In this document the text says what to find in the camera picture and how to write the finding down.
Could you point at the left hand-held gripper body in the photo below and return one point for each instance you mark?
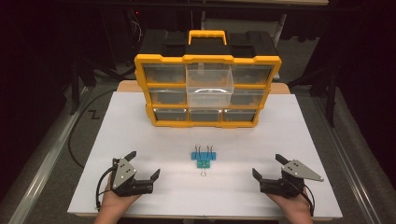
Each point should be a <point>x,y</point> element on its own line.
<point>123,174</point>

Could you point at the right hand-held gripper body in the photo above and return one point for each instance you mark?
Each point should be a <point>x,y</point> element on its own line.
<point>295,172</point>

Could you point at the blue binder clip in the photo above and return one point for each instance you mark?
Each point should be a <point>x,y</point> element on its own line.
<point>197,156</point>
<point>211,156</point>

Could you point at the clear plastic drawer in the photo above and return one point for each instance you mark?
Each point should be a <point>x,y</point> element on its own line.
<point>209,93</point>

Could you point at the person's left hand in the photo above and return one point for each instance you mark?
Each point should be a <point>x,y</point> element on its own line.
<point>113,202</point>

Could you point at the person's right hand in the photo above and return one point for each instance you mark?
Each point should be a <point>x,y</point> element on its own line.
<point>295,205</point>

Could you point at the black metal stand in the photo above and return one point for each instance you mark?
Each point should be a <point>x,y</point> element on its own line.
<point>330,93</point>
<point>76,81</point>

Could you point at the set of closed small drawers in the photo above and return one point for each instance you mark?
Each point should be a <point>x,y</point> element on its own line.
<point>165,73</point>

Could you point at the yellow black organizer cabinet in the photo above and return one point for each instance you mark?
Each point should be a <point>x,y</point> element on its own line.
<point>205,46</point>

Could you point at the metal floor rail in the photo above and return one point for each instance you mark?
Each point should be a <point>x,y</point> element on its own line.
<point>345,161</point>
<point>46,161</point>

